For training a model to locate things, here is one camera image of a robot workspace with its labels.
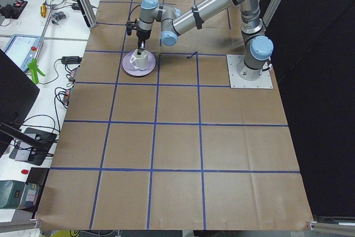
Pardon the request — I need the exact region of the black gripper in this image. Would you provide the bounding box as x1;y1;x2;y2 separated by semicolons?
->
136;24;151;55

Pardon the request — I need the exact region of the white faceted mug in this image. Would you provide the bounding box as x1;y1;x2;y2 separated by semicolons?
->
129;49;149;71

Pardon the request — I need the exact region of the lavender plate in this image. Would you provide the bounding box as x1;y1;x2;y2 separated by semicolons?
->
122;49;156;77

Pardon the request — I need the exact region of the black power brick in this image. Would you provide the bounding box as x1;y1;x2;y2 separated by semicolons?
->
60;56;82;65

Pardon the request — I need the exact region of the yellow hand tool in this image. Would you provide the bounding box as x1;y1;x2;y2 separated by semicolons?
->
40;3;47;18

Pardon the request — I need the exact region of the green grabber tool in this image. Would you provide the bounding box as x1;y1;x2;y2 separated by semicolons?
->
28;5;53;84

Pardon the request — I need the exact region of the blue teach pendant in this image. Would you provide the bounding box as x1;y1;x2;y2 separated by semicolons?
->
4;34;40;73

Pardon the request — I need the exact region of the black monitor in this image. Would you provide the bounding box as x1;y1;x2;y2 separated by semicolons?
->
0;49;41;157

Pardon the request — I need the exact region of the green device box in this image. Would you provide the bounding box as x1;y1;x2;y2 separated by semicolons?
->
1;180;24;209

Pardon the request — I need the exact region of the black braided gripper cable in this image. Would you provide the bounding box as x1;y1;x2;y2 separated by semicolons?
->
126;3;142;37

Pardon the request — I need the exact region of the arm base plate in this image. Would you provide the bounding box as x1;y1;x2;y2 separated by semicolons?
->
226;54;273;89

